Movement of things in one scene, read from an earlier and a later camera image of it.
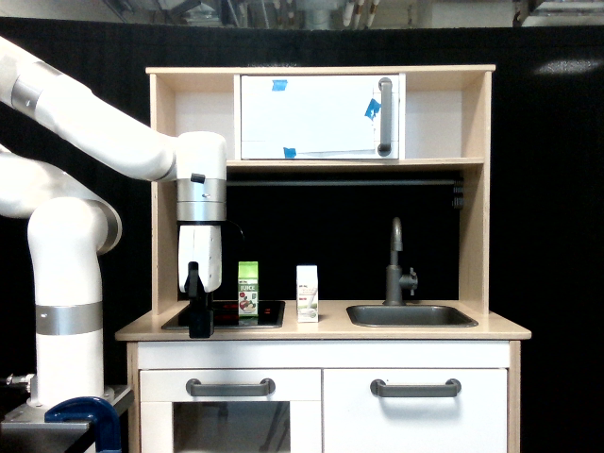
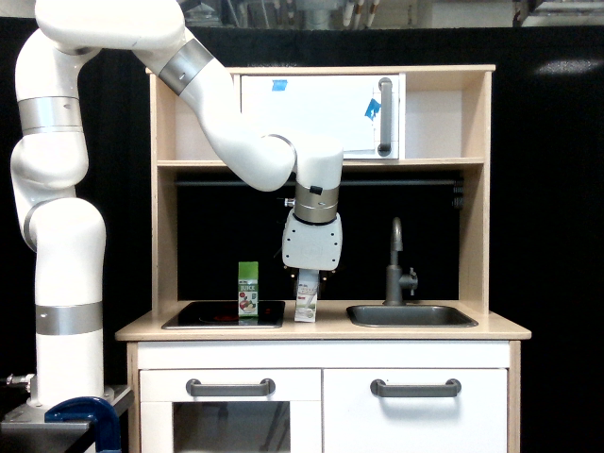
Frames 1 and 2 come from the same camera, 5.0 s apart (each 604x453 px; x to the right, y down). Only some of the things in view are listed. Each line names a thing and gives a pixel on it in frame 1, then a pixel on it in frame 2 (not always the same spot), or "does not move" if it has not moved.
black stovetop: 271,314 does not move
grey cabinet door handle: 449,390 does not move
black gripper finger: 201,306 -> 293,275
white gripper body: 202,244 -> 311,246
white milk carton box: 308,293 does not move
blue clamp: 102,415 does not move
